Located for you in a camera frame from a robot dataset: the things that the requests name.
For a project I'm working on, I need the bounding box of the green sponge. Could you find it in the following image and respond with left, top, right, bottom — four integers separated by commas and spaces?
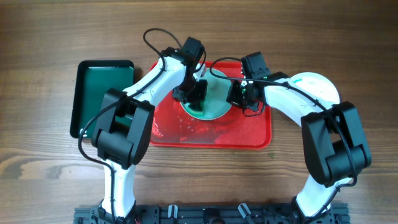
186, 100, 204, 114

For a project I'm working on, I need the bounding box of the light blue plate top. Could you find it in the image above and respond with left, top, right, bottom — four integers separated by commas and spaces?
181, 68, 231, 121

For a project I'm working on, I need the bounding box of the white plate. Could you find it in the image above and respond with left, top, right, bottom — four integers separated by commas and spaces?
290, 72, 340, 104

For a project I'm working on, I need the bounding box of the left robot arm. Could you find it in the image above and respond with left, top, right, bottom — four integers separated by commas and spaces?
91, 37, 207, 223

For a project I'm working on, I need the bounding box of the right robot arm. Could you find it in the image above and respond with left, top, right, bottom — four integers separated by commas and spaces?
227, 52, 371, 223

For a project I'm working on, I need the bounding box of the dark green tray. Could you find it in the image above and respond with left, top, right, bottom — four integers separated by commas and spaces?
70, 60, 134, 138

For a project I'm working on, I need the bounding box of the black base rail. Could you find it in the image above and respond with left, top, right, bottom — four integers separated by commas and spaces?
73, 203, 351, 224

